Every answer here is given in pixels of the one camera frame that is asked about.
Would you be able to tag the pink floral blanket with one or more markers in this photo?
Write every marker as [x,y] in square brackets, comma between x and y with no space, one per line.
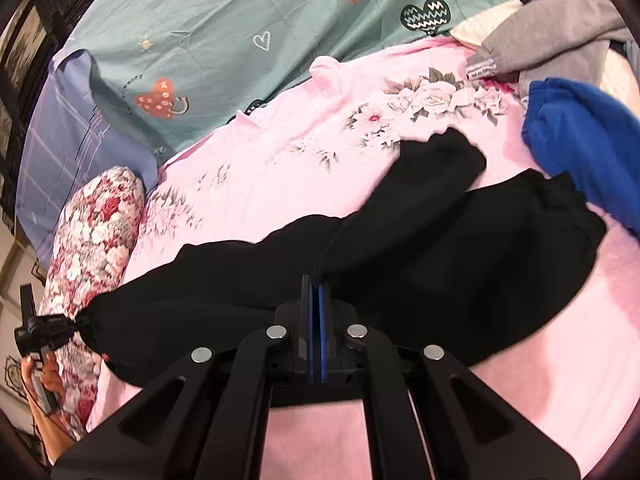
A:
[321,146]

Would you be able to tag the red floral pillow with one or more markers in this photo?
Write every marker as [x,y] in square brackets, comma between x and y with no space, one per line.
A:
[97,231]

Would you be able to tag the black pants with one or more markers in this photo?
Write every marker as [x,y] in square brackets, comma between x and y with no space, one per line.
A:
[429,258]

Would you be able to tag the blue garment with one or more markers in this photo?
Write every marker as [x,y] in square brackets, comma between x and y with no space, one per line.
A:
[576,128]

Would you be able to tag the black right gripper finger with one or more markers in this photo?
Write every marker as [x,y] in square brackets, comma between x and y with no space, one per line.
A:
[337,359]

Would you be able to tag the grey sweatpants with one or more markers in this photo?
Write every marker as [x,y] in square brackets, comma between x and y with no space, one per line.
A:
[551,39]

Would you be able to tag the teal heart-print bedsheet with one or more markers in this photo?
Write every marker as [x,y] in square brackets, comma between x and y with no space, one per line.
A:
[166,72]

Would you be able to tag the cream white garment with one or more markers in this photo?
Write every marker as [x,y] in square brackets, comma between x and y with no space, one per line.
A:
[474,30]

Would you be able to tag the person's left hand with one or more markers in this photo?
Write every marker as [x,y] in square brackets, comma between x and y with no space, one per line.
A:
[42,381]

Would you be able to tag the blue plaid pillow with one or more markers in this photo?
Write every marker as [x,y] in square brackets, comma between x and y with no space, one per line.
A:
[68,143]

